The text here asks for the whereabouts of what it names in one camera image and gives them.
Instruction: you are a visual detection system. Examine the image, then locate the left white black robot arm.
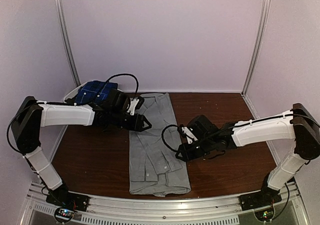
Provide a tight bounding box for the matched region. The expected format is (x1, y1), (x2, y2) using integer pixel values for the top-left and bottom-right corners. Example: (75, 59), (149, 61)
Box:
(7, 88), (152, 207)

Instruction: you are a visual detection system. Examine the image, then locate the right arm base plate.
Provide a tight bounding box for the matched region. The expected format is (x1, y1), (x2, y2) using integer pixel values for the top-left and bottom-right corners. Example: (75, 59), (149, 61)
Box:
(239, 191), (282, 223)

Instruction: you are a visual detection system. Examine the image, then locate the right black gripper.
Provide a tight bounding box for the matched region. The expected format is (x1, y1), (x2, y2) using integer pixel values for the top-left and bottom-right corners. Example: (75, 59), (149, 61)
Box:
(175, 136), (215, 162)

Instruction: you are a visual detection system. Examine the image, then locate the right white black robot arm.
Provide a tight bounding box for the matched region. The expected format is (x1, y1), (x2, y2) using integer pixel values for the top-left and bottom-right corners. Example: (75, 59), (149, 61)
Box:
(175, 103), (320, 206)

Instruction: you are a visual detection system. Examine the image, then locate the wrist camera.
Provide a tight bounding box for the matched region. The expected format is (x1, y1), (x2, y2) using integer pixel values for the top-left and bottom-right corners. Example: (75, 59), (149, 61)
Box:
(126, 96), (145, 116)
(179, 125), (198, 144)

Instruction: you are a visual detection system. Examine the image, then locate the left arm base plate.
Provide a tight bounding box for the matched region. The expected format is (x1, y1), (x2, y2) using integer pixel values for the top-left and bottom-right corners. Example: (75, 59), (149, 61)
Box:
(45, 191), (90, 225)

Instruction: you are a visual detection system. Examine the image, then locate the left aluminium frame post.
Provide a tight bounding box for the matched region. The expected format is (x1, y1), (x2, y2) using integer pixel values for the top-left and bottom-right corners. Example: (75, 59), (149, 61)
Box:
(54, 0), (81, 87)

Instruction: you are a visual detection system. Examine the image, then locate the white plastic basket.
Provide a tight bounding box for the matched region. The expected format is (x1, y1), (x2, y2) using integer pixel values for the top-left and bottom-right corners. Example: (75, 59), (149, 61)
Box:
(63, 87), (81, 103)

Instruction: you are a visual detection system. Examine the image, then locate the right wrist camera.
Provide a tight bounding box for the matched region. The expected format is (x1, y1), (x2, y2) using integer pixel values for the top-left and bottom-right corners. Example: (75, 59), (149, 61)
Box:
(179, 125), (198, 144)

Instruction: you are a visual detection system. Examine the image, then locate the aluminium frame post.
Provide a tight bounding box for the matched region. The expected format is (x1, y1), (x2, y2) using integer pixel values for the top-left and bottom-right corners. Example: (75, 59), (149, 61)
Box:
(241, 0), (272, 97)
(54, 0), (81, 87)

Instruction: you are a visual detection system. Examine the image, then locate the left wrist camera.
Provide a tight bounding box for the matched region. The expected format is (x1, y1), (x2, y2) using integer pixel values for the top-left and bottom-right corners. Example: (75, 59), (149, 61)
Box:
(126, 96), (145, 116)

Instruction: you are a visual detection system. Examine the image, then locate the black cable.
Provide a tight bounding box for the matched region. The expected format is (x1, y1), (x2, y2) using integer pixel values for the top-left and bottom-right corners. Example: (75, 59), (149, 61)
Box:
(104, 73), (140, 101)
(161, 123), (186, 153)

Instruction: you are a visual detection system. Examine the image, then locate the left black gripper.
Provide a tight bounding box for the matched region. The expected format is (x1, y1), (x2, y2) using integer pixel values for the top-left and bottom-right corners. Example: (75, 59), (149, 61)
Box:
(110, 110), (152, 133)

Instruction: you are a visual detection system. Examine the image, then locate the left black cable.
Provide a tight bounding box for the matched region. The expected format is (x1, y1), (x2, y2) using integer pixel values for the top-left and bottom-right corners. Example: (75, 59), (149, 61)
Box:
(104, 73), (140, 101)

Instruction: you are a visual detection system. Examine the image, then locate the grey long sleeve shirt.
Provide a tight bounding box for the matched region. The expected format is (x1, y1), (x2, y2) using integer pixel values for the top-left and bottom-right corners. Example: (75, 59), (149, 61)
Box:
(129, 93), (191, 197)

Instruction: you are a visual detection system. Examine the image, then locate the blue plaid shirt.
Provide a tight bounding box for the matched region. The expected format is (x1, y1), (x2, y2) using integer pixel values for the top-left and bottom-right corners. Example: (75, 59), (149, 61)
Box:
(74, 80), (118, 106)

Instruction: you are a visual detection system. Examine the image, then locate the right aluminium frame post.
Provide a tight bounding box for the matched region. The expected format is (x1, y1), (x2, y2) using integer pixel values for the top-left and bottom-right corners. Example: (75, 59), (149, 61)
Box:
(241, 0), (272, 97)

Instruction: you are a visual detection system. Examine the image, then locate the right black cable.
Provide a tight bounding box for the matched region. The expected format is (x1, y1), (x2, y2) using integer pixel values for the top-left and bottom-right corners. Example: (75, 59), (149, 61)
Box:
(161, 123), (186, 153)

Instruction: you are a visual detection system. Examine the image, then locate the front aluminium rail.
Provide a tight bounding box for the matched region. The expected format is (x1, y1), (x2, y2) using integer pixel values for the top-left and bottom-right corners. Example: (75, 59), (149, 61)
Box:
(24, 182), (308, 225)

